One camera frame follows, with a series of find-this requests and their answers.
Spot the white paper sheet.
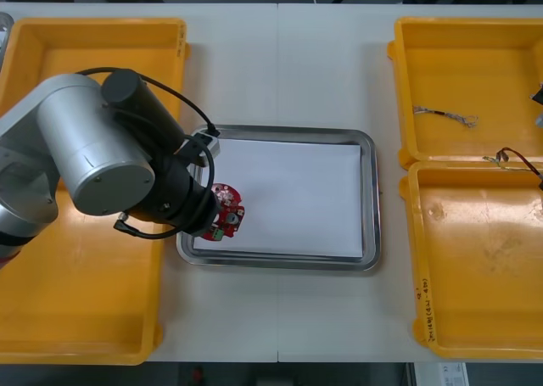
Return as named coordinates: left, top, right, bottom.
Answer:
left=193, top=137, right=366, bottom=260

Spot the round red circuit board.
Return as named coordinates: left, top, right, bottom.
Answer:
left=199, top=182, right=247, bottom=243

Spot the steel tray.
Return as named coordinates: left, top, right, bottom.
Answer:
left=0, top=11, right=14, bottom=69
left=176, top=125, right=381, bottom=272

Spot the blue-white twisted wire harness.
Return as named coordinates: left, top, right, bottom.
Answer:
left=413, top=104, right=480, bottom=129

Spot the grey box with white label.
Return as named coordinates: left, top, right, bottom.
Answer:
left=406, top=362, right=472, bottom=386

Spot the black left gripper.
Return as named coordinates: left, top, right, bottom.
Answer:
left=126, top=154, right=225, bottom=238

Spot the red-black wire harness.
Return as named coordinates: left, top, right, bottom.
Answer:
left=482, top=147, right=543, bottom=177

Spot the yellow-orange plastic bin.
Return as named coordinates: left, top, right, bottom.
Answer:
left=400, top=160, right=543, bottom=360
left=0, top=17, right=191, bottom=158
left=0, top=186, right=166, bottom=366
left=388, top=16, right=543, bottom=171

